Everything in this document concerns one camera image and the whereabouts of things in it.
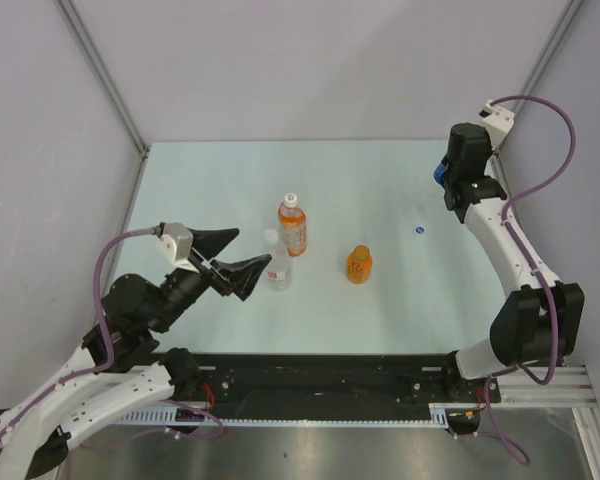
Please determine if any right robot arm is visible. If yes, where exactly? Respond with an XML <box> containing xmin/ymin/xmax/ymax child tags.
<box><xmin>436</xmin><ymin>123</ymin><xmax>585</xmax><ymax>401</ymax></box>

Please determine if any small orange bottle gold cap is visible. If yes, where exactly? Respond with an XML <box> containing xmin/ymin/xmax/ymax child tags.
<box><xmin>346</xmin><ymin>245</ymin><xmax>373</xmax><ymax>284</ymax></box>

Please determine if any blue Pocari Sweat bottle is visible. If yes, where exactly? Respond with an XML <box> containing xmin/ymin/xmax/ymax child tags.
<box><xmin>433</xmin><ymin>161</ymin><xmax>447</xmax><ymax>186</ymax></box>

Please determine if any aluminium frame rail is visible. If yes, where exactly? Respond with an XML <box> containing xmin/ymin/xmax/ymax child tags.
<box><xmin>496</xmin><ymin>366</ymin><xmax>598</xmax><ymax>408</ymax></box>

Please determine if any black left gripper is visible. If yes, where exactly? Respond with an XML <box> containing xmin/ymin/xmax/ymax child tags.
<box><xmin>150</xmin><ymin>227</ymin><xmax>272</xmax><ymax>332</ymax></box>

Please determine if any white slotted cable duct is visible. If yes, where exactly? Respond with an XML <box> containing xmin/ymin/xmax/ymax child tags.
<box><xmin>113</xmin><ymin>404</ymin><xmax>448</xmax><ymax>429</ymax></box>

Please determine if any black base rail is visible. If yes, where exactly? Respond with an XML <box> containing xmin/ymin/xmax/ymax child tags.
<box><xmin>124</xmin><ymin>349</ymin><xmax>501</xmax><ymax>406</ymax></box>

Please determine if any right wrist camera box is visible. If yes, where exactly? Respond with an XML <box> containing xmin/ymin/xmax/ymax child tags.
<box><xmin>479</xmin><ymin>102</ymin><xmax>515</xmax><ymax>151</ymax></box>

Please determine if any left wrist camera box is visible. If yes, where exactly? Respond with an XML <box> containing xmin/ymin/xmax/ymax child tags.
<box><xmin>157</xmin><ymin>222</ymin><xmax>200</xmax><ymax>273</ymax></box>

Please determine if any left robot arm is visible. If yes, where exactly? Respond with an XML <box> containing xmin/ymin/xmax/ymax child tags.
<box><xmin>0</xmin><ymin>223</ymin><xmax>272</xmax><ymax>479</ymax></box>

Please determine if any orange tea bottle white cap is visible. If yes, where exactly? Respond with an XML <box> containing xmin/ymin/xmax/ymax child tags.
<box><xmin>278</xmin><ymin>193</ymin><xmax>307</xmax><ymax>257</ymax></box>

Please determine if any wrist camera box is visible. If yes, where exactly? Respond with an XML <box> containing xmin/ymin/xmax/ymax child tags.
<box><xmin>157</xmin><ymin>222</ymin><xmax>200</xmax><ymax>273</ymax></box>
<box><xmin>479</xmin><ymin>102</ymin><xmax>515</xmax><ymax>151</ymax></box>

